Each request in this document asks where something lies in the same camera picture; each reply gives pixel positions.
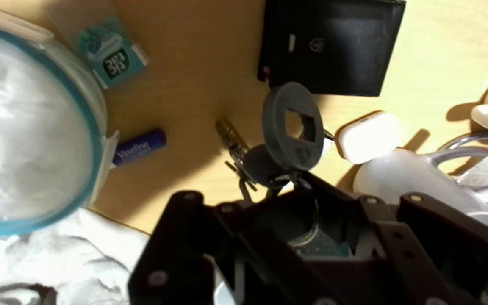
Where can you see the white earbuds case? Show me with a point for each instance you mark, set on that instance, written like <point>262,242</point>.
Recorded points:
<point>367,137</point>

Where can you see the blue lip balm stick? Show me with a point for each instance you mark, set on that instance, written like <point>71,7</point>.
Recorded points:
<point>139,147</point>

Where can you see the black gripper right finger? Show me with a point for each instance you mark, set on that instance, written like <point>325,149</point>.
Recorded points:
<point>435,247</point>

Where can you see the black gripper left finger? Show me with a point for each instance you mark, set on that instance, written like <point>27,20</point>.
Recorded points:
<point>186,247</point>

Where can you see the white crumpled cloth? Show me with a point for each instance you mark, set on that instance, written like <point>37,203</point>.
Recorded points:
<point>51,259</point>

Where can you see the black square box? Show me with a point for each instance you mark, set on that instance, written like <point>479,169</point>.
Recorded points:
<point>334,44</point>

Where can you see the plastic container with blue rim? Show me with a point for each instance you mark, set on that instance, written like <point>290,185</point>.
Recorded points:
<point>23,129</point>

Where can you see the teal gum pack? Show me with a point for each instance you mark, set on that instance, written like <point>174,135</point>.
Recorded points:
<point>110,52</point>

